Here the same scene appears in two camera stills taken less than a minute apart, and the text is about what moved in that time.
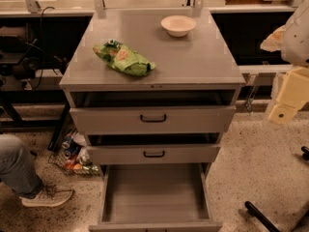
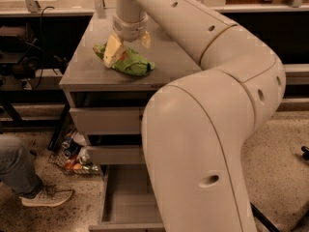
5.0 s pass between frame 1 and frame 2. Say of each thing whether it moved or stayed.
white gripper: moved
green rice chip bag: stayed
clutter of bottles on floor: stayed
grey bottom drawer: stayed
